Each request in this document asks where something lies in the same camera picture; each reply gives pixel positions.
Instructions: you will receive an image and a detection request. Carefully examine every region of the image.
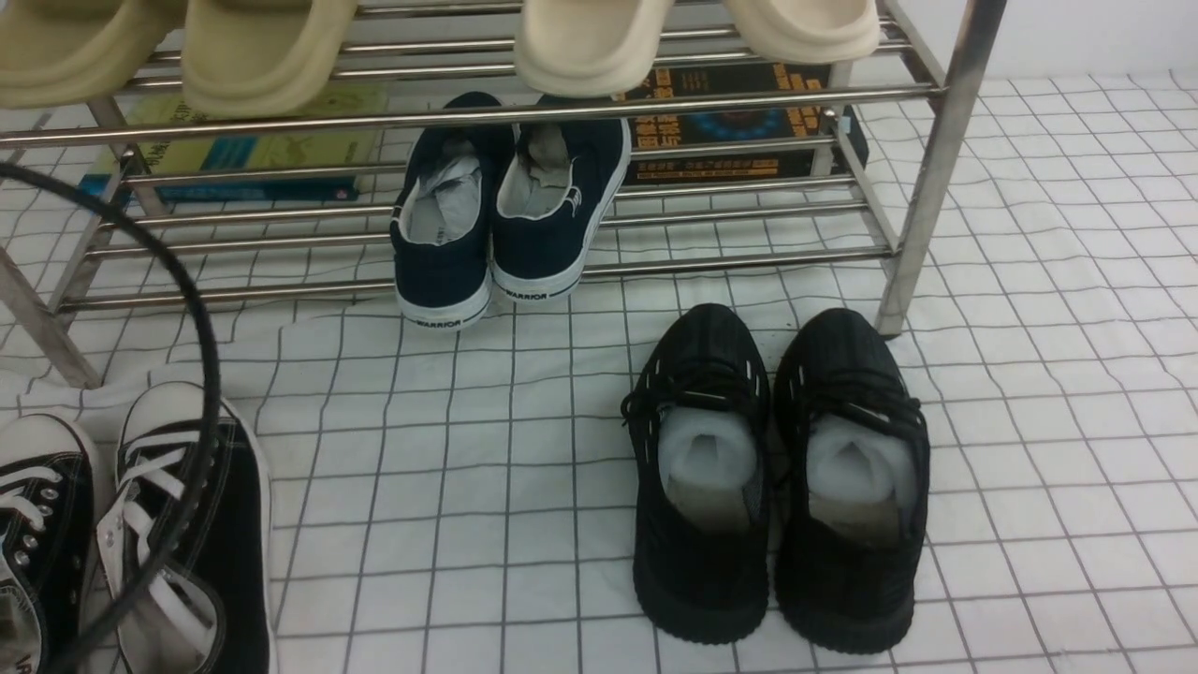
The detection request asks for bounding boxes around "black canvas sneaker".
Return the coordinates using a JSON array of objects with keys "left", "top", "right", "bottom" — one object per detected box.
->
[
  {"left": 1, "top": 414, "right": 99, "bottom": 673},
  {"left": 95, "top": 381, "right": 279, "bottom": 673}
]

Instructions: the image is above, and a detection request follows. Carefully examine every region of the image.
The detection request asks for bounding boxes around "steel shoe rack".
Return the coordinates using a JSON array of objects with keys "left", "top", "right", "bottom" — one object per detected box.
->
[{"left": 4, "top": 1, "right": 1006, "bottom": 389}]

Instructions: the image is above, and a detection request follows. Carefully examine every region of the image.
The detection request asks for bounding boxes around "left black knit sneaker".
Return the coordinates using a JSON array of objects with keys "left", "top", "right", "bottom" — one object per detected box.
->
[{"left": 621, "top": 303, "right": 770, "bottom": 645}]

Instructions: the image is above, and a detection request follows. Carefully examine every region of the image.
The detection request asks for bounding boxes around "black knit sneaker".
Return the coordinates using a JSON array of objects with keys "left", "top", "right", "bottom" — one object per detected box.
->
[
  {"left": 773, "top": 308, "right": 931, "bottom": 655},
  {"left": 621, "top": 303, "right": 770, "bottom": 645}
]

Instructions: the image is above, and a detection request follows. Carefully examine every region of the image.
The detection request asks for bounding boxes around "right navy slip-on shoe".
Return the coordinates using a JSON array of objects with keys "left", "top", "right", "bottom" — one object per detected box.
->
[{"left": 491, "top": 119, "right": 633, "bottom": 304}]

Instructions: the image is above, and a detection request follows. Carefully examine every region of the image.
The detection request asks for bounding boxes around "navy slip-on shoe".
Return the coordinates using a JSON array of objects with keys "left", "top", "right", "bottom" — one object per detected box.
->
[
  {"left": 491, "top": 119, "right": 633, "bottom": 304},
  {"left": 389, "top": 125, "right": 518, "bottom": 330}
]

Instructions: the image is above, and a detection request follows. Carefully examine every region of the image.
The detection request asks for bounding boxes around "left navy slip-on shoe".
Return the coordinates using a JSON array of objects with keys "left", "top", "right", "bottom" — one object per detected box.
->
[{"left": 389, "top": 125, "right": 518, "bottom": 330}]

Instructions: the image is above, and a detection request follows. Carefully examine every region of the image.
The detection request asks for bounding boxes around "black orange book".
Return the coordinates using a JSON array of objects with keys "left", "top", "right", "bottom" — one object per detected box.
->
[{"left": 618, "top": 63, "right": 833, "bottom": 186}]

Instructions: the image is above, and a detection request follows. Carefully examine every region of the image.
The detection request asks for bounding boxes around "right black knit sneaker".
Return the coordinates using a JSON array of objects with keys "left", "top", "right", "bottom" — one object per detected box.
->
[{"left": 773, "top": 308, "right": 931, "bottom": 655}]

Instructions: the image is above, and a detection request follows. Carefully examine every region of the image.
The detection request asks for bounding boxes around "cream slipper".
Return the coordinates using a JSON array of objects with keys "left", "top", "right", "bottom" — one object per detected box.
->
[
  {"left": 724, "top": 1, "right": 882, "bottom": 65},
  {"left": 514, "top": 1, "right": 674, "bottom": 99}
]

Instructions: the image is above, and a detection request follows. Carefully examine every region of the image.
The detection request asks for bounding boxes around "green book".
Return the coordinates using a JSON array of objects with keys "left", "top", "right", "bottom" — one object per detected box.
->
[{"left": 79, "top": 84, "right": 388, "bottom": 204}]

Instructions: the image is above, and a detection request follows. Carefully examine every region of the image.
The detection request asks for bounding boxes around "far right cream slipper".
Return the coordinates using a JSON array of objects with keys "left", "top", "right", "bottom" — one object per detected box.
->
[{"left": 724, "top": 1, "right": 882, "bottom": 65}]

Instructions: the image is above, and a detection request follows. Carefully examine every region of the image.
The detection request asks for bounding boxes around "beige slipper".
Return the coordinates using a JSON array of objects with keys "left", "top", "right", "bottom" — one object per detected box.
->
[
  {"left": 181, "top": 1, "right": 359, "bottom": 119},
  {"left": 1, "top": 1, "right": 187, "bottom": 110}
]

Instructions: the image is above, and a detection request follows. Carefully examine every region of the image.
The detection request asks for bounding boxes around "far left beige slipper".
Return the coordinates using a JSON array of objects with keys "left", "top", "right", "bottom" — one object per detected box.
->
[{"left": 1, "top": 1, "right": 187, "bottom": 110}]

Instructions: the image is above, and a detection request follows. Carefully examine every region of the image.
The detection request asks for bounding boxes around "black cable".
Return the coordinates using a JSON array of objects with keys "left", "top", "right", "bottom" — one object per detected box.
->
[{"left": 0, "top": 162, "right": 223, "bottom": 674}]

